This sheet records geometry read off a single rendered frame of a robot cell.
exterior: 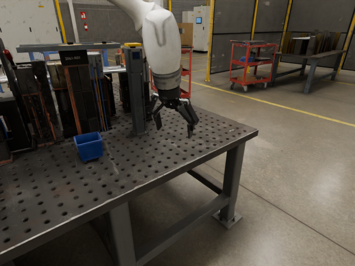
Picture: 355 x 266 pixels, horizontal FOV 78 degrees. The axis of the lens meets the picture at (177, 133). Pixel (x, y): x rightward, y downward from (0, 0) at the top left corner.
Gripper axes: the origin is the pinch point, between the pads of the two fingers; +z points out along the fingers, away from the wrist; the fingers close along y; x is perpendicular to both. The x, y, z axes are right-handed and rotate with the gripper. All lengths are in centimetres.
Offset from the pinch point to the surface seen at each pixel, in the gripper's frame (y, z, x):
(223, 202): 18, 73, 18
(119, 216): -11.1, 22.5, -31.0
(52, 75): -63, -13, 2
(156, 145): -15.2, 20.3, 5.4
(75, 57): -43.7, -22.7, 3.5
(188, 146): -0.6, 21.5, 11.4
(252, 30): -72, 164, 575
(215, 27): -133, 118, 452
